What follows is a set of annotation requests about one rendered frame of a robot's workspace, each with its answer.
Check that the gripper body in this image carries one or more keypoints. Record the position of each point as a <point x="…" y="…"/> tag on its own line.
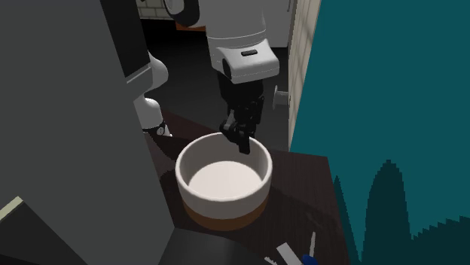
<point x="240" y="93"/>

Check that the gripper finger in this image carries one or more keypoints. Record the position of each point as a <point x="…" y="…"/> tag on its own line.
<point x="258" y="113"/>
<point x="231" y="130"/>

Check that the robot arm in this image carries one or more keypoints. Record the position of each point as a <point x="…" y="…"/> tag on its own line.
<point x="235" y="33"/>

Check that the grey round knob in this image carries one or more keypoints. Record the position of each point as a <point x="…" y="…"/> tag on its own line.
<point x="281" y="97"/>

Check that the white bowl with brown base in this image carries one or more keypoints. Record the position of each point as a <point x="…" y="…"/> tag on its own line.
<point x="224" y="183"/>

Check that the white serrated utensil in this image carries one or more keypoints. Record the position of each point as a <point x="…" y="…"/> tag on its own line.
<point x="270" y="261"/>

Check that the large grey box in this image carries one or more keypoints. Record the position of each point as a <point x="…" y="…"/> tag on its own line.
<point x="66" y="121"/>

